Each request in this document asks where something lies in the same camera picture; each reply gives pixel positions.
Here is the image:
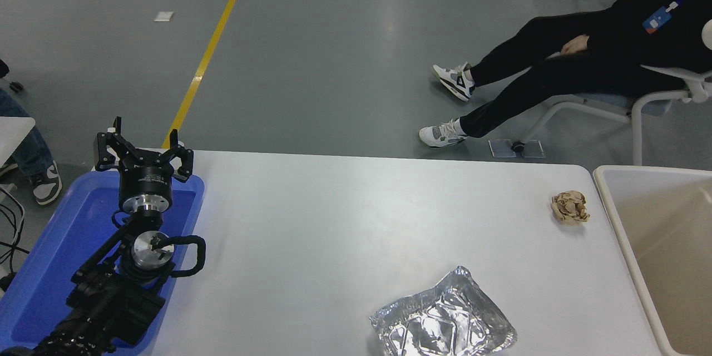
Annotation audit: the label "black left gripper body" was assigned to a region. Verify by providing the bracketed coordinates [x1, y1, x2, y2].
[119, 156, 174, 201]

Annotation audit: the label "person's left hand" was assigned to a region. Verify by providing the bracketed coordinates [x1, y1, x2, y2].
[561, 35, 591, 57]

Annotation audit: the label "person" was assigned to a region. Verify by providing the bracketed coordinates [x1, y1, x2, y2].
[418, 0, 712, 149]
[0, 89, 63, 206]

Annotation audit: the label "white side table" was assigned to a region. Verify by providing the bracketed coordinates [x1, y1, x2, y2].
[0, 116, 36, 169]

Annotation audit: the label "blue plastic tray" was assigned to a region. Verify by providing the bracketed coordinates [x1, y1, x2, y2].
[0, 170, 205, 356]

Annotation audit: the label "black chair caster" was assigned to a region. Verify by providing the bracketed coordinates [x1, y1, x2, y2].
[0, 58, 24, 93]

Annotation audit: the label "crumpled foil tray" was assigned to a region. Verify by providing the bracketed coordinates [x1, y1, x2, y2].
[369, 266, 518, 356]

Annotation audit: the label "crumpled tan paper ball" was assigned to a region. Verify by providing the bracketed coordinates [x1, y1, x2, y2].
[551, 190, 591, 226]

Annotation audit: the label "white office chair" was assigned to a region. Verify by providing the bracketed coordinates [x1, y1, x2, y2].
[512, 18, 712, 166]

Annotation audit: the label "large pale bin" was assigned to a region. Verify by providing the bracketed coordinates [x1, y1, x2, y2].
[593, 165, 712, 356]

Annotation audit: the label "black cables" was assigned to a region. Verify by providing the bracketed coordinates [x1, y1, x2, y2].
[0, 185, 26, 293]

